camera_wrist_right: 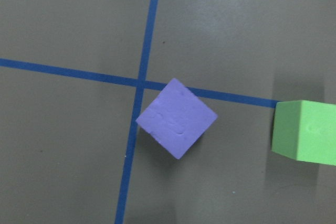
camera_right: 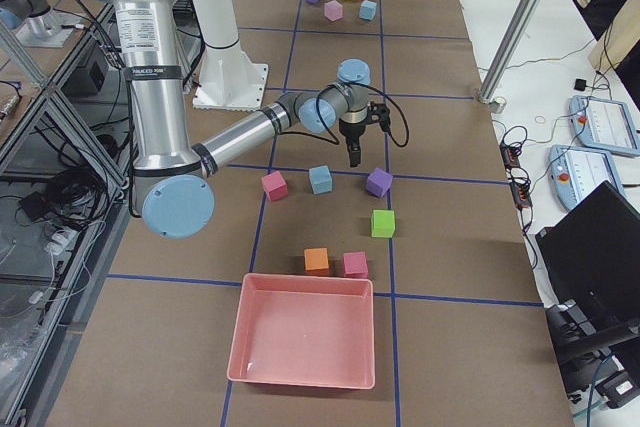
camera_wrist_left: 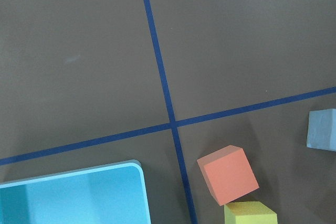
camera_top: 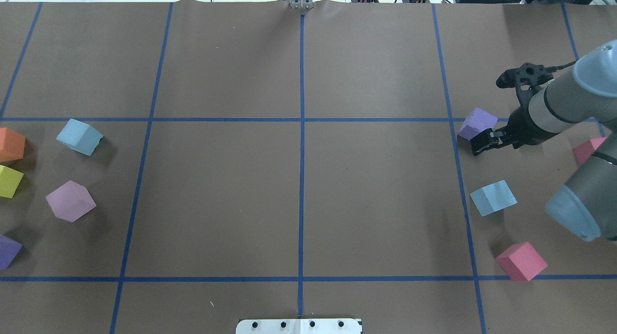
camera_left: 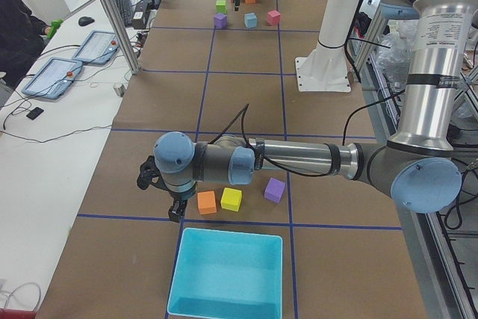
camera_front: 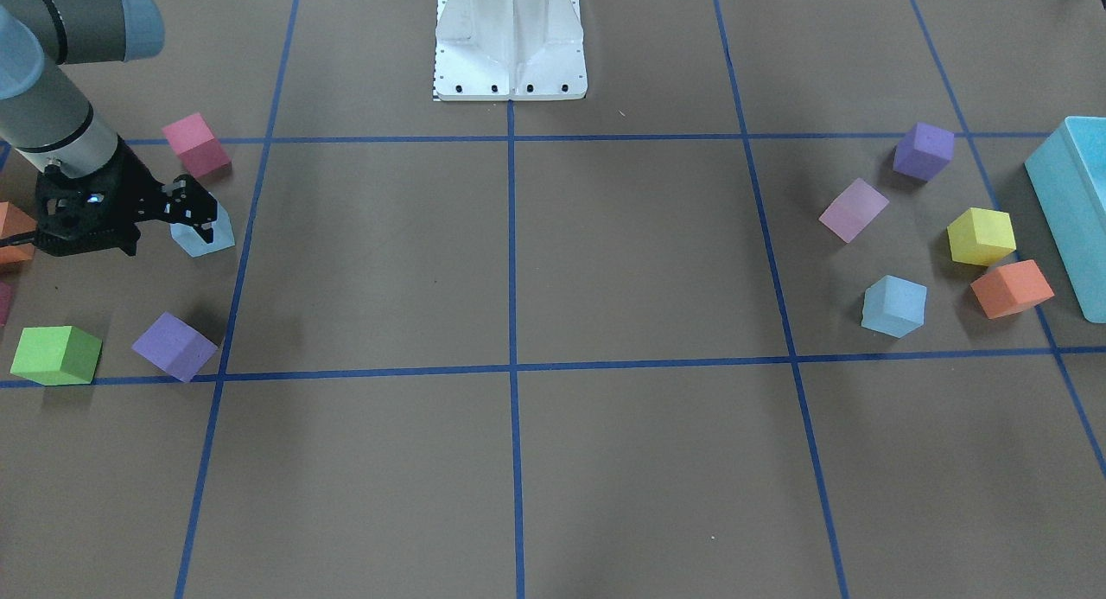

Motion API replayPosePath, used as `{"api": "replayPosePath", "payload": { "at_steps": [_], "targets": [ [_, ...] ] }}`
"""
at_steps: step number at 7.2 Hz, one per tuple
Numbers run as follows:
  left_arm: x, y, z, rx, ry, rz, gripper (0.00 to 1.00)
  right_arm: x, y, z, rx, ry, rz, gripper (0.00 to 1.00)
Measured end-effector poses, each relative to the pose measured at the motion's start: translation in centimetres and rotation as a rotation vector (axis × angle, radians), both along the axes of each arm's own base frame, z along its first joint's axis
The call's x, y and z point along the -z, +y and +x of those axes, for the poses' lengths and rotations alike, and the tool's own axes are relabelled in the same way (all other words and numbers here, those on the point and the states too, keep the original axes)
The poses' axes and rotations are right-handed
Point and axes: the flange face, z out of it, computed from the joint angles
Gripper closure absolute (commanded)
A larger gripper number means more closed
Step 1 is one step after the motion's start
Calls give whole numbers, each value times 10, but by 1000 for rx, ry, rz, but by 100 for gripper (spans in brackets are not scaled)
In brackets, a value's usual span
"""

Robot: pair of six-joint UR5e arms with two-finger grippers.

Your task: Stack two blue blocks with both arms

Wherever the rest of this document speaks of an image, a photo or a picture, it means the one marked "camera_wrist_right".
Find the purple foam block near green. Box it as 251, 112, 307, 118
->
136, 78, 217, 159

